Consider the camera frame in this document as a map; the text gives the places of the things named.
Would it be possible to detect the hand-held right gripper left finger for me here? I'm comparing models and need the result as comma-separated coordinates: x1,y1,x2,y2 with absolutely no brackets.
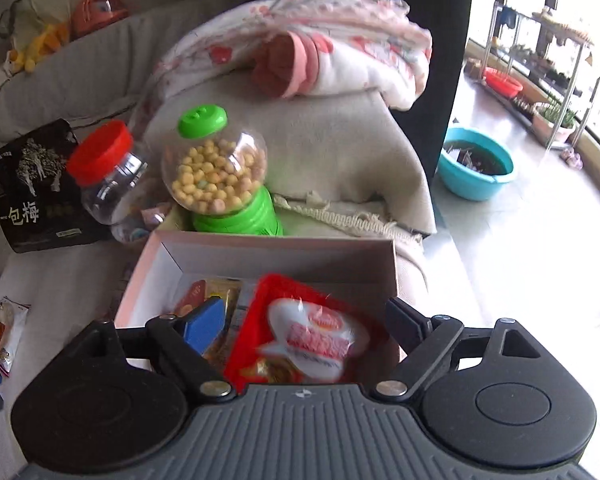
92,296,237,403

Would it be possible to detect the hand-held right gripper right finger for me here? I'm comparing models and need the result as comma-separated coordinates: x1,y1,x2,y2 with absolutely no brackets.
372,297,543,403

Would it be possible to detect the yellow snack packet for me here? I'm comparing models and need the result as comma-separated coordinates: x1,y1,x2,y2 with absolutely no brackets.
172,279,243,368

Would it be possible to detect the pink cardboard box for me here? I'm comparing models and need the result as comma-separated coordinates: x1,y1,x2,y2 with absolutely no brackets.
114,230,398,376

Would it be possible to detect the red snack packet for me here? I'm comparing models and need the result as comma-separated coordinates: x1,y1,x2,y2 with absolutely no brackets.
223,274,396,393

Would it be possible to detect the white snack packet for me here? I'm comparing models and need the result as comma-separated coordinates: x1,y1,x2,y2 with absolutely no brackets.
0,296,31,378

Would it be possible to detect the white cloth cover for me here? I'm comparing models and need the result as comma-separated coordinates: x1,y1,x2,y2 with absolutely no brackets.
0,240,131,480

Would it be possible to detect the green candy ball dispenser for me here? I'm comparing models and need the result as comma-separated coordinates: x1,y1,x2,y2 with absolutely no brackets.
161,104,284,237

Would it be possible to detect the blue plastic basin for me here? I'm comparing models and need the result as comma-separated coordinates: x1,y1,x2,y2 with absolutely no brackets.
437,126,518,202

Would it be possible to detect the clear jar with red lid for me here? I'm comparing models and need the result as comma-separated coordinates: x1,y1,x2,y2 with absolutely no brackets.
66,120,173,243

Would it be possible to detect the black snack bag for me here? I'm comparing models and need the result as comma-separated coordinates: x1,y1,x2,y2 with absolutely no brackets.
0,119,113,253

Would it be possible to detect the planter with grass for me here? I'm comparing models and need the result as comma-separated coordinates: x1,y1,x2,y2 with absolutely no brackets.
530,100,578,143

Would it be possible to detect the red plastic basin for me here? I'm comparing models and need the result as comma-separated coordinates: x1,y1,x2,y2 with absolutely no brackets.
482,66,524,100

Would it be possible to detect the pink printed blanket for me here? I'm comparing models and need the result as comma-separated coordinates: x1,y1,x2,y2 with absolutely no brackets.
130,0,433,131

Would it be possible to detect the metal rack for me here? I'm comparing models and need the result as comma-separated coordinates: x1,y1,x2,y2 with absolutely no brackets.
482,2,600,151

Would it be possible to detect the white plush toy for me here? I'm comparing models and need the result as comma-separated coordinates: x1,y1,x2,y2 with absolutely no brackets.
0,52,16,93

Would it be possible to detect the yellow plush toy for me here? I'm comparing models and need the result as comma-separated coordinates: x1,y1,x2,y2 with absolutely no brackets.
7,22,71,73

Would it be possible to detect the orange toy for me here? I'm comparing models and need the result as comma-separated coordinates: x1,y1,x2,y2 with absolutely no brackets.
70,0,131,38

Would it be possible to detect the pale green bag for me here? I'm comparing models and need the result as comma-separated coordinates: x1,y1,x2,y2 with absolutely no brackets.
0,0,71,41

